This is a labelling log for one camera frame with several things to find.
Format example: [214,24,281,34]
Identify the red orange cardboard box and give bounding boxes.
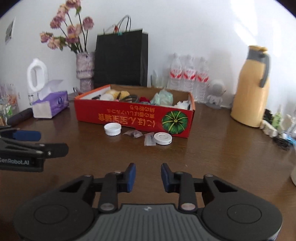
[74,84,195,138]

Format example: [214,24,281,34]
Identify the yellow thermos jug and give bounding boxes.
[230,46,270,128]

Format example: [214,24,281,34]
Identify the water bottle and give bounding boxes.
[168,53,183,90]
[183,55,197,92]
[194,57,209,103]

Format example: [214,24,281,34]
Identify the black paper bag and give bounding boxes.
[93,15,148,88]

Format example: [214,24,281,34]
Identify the purple tissue pack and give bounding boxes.
[32,80,69,119]

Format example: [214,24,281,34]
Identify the white robot speaker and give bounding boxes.
[205,79,226,109]

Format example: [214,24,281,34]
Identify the white power strip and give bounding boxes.
[259,120,278,138]

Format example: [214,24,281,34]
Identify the green spray bottle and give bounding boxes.
[271,104,282,129]

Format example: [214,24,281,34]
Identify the right water bottle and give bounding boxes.
[194,57,209,103]

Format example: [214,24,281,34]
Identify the black case at edge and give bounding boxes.
[6,108,33,126]

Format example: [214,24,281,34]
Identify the white round lid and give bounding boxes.
[154,132,172,146]

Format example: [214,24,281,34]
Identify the white screw cap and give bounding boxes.
[104,123,121,137]

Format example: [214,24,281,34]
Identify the white detergent jug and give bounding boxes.
[27,58,49,106]

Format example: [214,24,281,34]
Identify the purple textured vase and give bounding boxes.
[76,52,95,92]

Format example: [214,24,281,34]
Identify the clear plastic wrapper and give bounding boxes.
[124,130,143,138]

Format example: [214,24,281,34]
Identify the dried pink flowers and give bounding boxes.
[40,0,94,54]

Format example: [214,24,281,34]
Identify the small plastic sachet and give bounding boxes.
[144,132,156,146]

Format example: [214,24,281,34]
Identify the left water bottle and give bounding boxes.
[168,53,183,90]

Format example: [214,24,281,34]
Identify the clear glass cup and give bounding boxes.
[151,70,162,88]

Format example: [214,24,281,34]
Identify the white tissue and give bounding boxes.
[174,100,191,110]

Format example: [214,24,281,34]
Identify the white bottle at edge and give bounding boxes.
[290,167,296,186]

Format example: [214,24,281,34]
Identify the middle water bottle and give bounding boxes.
[183,55,197,92]

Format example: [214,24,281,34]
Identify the iridescent plastic bag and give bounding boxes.
[150,89,174,106]

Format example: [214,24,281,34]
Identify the yellow white plush sheep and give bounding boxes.
[99,89,130,101]

